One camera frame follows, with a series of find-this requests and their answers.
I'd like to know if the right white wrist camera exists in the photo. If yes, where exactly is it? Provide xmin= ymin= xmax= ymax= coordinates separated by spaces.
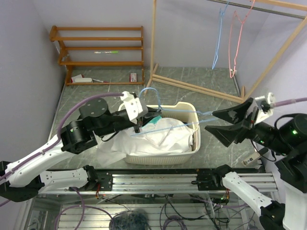
xmin=254 ymin=92 xmax=275 ymax=124

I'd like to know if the wooden clothes rack frame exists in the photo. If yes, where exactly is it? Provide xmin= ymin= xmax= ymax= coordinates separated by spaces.
xmin=143 ymin=0 xmax=307 ymax=104

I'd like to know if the cream plastic laundry basket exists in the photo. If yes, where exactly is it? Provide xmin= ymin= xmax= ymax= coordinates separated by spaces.
xmin=124 ymin=102 xmax=201 ymax=165

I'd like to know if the teal t shirt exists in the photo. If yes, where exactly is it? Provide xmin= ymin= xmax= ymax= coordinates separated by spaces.
xmin=149 ymin=115 xmax=162 ymax=125

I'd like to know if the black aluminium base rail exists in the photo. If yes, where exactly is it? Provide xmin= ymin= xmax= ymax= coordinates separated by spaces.
xmin=39 ymin=169 xmax=278 ymax=195

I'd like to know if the purple cable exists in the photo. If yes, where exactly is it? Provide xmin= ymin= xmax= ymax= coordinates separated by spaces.
xmin=0 ymin=92 xmax=124 ymax=208
xmin=273 ymin=97 xmax=307 ymax=108

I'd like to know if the white t shirt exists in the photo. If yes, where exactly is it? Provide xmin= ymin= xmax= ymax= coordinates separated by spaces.
xmin=96 ymin=118 xmax=195 ymax=166

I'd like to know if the blue hanger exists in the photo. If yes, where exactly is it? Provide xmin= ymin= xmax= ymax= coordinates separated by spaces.
xmin=130 ymin=87 xmax=216 ymax=137
xmin=212 ymin=0 xmax=229 ymax=69

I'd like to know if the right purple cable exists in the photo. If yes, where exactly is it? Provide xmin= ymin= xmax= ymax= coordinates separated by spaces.
xmin=273 ymin=97 xmax=307 ymax=108

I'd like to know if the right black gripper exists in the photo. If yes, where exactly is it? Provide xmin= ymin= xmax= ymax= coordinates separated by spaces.
xmin=205 ymin=96 xmax=293 ymax=154

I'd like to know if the red white pen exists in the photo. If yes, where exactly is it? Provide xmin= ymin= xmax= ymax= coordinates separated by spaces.
xmin=92 ymin=79 xmax=109 ymax=83

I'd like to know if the metal hanging rod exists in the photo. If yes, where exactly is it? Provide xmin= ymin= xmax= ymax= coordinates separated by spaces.
xmin=207 ymin=0 xmax=305 ymax=20

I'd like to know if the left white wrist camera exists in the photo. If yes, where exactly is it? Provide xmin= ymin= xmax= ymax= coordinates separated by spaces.
xmin=120 ymin=91 xmax=148 ymax=124

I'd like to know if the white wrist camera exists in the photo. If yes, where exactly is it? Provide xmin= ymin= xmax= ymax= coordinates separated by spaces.
xmin=254 ymin=92 xmax=275 ymax=124
xmin=120 ymin=91 xmax=148 ymax=124

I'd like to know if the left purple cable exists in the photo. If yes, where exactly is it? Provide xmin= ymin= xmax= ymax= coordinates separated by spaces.
xmin=0 ymin=92 xmax=124 ymax=208

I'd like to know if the green white marker pen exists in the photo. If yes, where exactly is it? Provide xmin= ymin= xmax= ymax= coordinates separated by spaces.
xmin=94 ymin=50 xmax=118 ymax=54

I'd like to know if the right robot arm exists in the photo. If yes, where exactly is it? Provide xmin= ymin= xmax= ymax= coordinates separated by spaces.
xmin=205 ymin=97 xmax=307 ymax=230

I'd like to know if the white box on rack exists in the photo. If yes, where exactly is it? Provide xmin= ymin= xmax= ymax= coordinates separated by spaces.
xmin=71 ymin=74 xmax=93 ymax=83

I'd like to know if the wooden shoe rack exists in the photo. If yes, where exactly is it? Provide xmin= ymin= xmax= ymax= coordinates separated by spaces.
xmin=49 ymin=25 xmax=145 ymax=86

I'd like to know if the red white small box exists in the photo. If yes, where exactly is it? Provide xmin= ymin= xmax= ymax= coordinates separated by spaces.
xmin=130 ymin=73 xmax=138 ymax=82

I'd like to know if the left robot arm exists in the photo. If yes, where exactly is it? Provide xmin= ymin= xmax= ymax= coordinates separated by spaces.
xmin=0 ymin=93 xmax=161 ymax=202

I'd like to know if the pink wire hanger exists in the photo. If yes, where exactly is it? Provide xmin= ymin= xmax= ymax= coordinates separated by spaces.
xmin=228 ymin=0 xmax=255 ymax=78

